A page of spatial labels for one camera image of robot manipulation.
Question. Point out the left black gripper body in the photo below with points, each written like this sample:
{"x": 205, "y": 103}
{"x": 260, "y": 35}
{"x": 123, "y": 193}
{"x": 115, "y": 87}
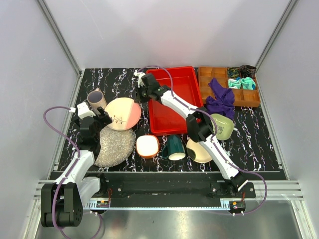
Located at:
{"x": 100, "y": 124}

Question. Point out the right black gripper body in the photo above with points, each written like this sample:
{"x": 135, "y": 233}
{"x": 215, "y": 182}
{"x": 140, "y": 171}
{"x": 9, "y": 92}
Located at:
{"x": 145, "y": 92}

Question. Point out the pink cream round plate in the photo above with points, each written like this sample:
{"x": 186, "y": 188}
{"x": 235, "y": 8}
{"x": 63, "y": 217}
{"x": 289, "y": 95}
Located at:
{"x": 124, "y": 112}

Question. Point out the speckled grey large plate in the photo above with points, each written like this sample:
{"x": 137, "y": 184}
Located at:
{"x": 116, "y": 146}

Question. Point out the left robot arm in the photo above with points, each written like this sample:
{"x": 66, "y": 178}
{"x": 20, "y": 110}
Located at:
{"x": 62, "y": 201}

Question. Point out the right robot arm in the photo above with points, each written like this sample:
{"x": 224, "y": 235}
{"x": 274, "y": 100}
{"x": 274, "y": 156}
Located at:
{"x": 201, "y": 127}

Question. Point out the red plastic bin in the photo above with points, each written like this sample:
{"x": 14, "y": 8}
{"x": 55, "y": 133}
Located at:
{"x": 164, "y": 120}

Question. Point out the iridescent pink cup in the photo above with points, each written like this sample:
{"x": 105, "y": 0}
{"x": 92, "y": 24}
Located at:
{"x": 96, "y": 99}

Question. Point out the orange white square bowl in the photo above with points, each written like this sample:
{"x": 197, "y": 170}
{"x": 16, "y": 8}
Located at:
{"x": 147, "y": 146}

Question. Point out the dark green mug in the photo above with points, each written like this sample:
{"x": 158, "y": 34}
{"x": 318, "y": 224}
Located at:
{"x": 174, "y": 149}

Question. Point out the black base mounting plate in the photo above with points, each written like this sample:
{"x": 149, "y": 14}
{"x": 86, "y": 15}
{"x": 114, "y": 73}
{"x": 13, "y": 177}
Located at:
{"x": 168, "y": 190}

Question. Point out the purple cloth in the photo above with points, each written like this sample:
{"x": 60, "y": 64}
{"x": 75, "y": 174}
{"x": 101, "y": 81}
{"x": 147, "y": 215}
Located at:
{"x": 223, "y": 101}

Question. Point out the white mint sock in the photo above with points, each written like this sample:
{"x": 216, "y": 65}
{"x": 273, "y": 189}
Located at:
{"x": 235, "y": 83}

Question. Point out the dark patterned sock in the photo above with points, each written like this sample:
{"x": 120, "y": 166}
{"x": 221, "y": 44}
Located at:
{"x": 233, "y": 72}

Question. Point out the green panda square dish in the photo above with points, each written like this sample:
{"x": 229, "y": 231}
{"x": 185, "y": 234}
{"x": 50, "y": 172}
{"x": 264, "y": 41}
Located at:
{"x": 225, "y": 126}

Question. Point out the wooden compartment organizer tray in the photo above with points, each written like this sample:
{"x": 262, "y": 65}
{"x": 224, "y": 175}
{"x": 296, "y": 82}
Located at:
{"x": 243, "y": 97}

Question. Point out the brown dark rolled sock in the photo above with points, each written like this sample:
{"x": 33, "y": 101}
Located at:
{"x": 247, "y": 71}

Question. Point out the mint green sock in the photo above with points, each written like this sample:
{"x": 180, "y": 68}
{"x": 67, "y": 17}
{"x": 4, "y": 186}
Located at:
{"x": 248, "y": 83}

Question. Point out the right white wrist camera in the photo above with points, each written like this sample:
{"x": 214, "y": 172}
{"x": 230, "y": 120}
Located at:
{"x": 139, "y": 75}

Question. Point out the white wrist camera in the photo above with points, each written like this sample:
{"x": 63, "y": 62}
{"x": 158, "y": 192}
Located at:
{"x": 82, "y": 110}
{"x": 139, "y": 75}

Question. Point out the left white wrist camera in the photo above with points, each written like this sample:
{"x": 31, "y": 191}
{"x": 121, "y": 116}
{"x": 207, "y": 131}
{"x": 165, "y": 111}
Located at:
{"x": 82, "y": 110}

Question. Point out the aluminium frame rail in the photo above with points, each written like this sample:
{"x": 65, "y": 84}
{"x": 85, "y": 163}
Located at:
{"x": 58, "y": 35}

